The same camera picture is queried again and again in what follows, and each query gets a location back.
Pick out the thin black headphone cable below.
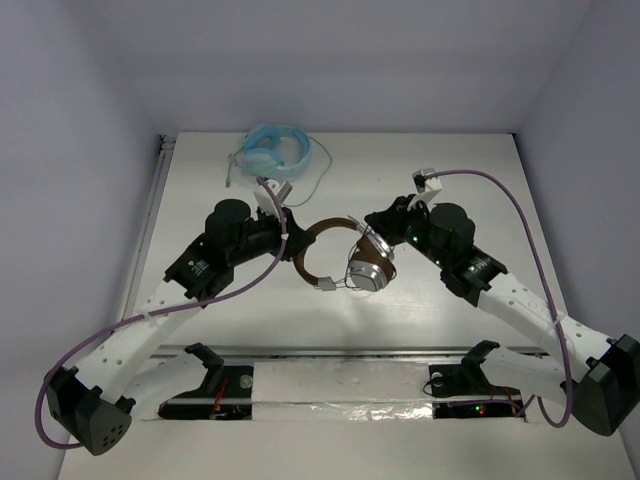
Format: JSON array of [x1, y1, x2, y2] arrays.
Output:
[[334, 219, 401, 296]]

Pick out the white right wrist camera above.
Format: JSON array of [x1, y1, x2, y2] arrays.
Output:
[[409, 169, 442, 209]]

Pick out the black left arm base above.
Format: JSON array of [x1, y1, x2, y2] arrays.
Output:
[[158, 343, 254, 421]]

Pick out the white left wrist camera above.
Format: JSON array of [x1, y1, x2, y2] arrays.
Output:
[[254, 178, 293, 217]]

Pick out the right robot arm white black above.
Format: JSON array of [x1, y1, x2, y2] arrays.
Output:
[[365, 196, 639, 436]]

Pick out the blue headphones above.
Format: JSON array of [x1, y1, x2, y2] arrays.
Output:
[[239, 124, 312, 179]]

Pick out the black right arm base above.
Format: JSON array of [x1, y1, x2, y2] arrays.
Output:
[[422, 340, 528, 419]]

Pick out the aluminium table frame rail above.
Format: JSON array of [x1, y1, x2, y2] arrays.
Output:
[[115, 134, 177, 323]]

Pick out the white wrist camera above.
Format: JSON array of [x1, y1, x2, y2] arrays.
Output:
[[254, 178, 293, 217], [409, 169, 442, 209]]

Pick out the green headphone cable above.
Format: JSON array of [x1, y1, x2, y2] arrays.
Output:
[[225, 140, 334, 208]]

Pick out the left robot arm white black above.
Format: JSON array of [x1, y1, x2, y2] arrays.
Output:
[[34, 199, 314, 456]]

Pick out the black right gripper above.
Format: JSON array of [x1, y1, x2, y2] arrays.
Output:
[[367, 193, 450, 269]]

